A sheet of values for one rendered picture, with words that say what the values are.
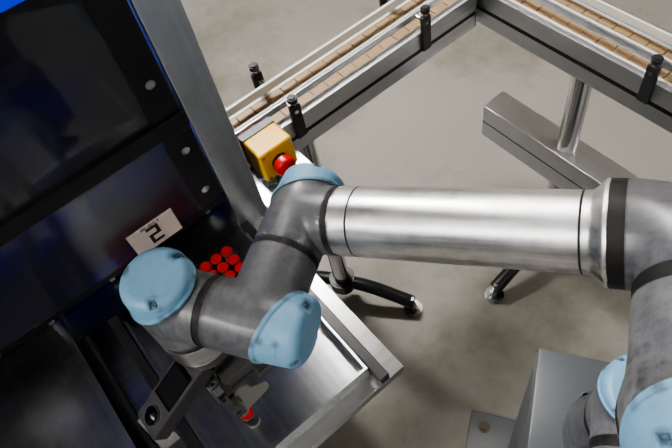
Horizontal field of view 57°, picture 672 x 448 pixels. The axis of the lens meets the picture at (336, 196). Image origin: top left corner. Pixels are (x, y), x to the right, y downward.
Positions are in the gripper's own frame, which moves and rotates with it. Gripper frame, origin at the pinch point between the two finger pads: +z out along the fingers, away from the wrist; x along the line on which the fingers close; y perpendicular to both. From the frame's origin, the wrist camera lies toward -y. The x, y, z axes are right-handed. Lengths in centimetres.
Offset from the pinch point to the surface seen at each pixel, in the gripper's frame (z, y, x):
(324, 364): 10.2, 14.5, -0.3
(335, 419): 10.4, 10.4, -8.2
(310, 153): 22, 44, 46
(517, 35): 12, 95, 31
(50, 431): 10.2, -25.6, 21.1
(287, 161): -2.8, 31.0, 27.8
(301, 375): 10.2, 10.6, 0.8
